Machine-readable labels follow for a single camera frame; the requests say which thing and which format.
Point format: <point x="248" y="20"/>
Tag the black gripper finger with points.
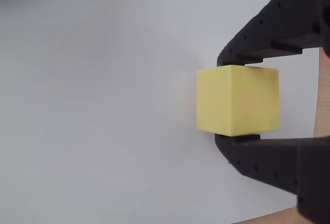
<point x="283" y="164"/>
<point x="278" y="25"/>

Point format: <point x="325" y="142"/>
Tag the yellow cube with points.
<point x="237" y="100"/>

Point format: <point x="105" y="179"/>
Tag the white rectangular board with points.
<point x="103" y="105"/>

